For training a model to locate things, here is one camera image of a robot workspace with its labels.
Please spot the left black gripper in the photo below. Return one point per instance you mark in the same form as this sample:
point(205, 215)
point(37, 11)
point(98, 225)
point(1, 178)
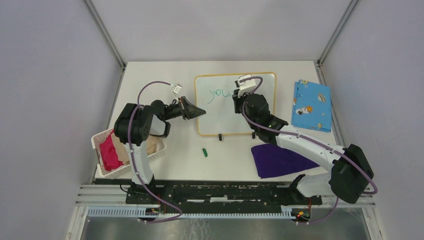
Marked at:
point(189, 110)

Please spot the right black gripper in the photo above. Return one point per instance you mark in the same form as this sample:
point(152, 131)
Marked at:
point(238, 99)

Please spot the yellow framed whiteboard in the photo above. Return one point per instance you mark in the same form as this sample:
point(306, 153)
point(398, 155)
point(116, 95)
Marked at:
point(213, 93)

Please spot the green marker cap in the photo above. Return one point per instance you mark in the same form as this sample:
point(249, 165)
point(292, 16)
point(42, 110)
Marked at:
point(205, 153)

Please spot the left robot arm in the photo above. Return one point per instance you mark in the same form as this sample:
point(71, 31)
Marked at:
point(136, 123)

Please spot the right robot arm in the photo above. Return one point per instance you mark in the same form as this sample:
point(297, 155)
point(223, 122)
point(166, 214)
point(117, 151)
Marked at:
point(348, 173)

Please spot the tan cloth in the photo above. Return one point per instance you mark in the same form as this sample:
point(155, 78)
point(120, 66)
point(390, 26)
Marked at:
point(155, 146)

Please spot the purple cloth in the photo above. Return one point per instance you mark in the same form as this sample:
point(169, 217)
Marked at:
point(272, 161)

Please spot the blue cartoon cloth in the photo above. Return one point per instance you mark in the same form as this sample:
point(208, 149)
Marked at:
point(312, 106)

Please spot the red cloth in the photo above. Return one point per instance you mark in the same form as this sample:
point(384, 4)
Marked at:
point(109, 155)

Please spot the white plastic basket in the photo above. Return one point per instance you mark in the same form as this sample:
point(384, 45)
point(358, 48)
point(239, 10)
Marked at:
point(99, 138)

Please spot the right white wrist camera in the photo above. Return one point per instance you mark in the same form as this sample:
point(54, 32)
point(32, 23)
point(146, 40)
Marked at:
point(246, 84)

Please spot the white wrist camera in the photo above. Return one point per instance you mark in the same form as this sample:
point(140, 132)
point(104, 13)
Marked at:
point(246, 84)
point(176, 88)

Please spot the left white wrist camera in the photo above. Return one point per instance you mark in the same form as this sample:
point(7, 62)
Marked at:
point(176, 88)

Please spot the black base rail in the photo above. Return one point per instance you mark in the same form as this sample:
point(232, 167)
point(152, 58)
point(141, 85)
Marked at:
point(219, 197)

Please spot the right aluminium frame post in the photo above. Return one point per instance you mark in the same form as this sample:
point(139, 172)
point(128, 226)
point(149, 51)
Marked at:
point(337, 31)

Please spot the aluminium frame post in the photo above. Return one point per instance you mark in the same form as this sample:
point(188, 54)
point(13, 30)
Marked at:
point(92, 10)
point(337, 31)

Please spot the white slotted cable duct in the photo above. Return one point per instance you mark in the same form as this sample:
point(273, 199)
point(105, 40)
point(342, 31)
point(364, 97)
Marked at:
point(143, 212)

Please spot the left aluminium frame post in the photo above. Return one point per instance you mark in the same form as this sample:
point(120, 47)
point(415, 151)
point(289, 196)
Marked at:
point(92, 10)

